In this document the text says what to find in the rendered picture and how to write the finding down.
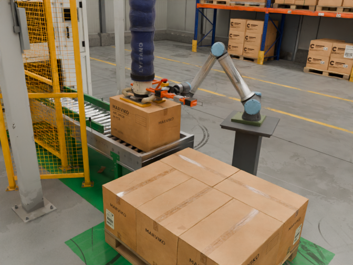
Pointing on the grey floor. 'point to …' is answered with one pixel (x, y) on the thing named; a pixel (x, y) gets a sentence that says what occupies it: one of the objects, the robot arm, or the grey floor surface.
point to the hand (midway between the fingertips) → (162, 93)
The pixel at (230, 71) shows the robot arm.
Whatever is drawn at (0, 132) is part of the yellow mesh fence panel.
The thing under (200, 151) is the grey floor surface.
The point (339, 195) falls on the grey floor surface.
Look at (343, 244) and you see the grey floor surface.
